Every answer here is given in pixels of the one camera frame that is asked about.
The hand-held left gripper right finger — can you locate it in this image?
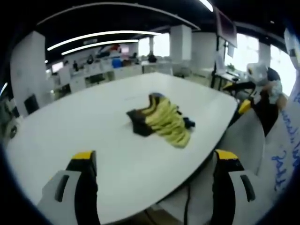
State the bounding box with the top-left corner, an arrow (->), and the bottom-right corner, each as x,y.
210,149 -> 266,225

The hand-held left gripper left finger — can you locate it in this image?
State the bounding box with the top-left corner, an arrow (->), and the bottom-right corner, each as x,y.
36,150 -> 101,225

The yellow brown striped garment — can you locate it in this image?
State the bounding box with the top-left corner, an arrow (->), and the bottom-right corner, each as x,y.
126,92 -> 196,150

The white cloth with blue print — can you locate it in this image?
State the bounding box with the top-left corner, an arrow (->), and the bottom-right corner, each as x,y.
264,92 -> 300,202

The yellow black office chair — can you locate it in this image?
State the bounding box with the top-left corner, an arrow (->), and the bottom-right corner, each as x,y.
231,98 -> 255,127
222,80 -> 256,96

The row of white desks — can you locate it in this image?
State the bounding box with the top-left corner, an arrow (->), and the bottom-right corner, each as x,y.
48,63 -> 174,95

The long ceiling light strip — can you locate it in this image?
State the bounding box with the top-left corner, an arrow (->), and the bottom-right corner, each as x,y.
46,30 -> 163,52

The black cable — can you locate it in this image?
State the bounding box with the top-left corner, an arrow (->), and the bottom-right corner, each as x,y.
183,185 -> 192,225

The wall-mounted dark screen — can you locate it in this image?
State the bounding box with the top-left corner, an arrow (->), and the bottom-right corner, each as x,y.
214,6 -> 238,49

